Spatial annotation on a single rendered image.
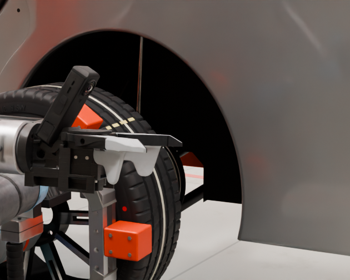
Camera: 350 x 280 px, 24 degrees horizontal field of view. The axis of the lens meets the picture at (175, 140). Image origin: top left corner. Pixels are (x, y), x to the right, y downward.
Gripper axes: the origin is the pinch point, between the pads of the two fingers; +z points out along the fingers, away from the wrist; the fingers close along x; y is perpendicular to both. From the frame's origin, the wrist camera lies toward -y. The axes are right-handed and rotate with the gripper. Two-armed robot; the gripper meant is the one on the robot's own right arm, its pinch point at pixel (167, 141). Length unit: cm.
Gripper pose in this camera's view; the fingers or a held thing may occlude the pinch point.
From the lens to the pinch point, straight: 105.9
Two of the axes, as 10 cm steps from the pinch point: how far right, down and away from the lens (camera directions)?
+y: -0.4, 10.0, 0.6
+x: -3.0, 0.4, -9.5
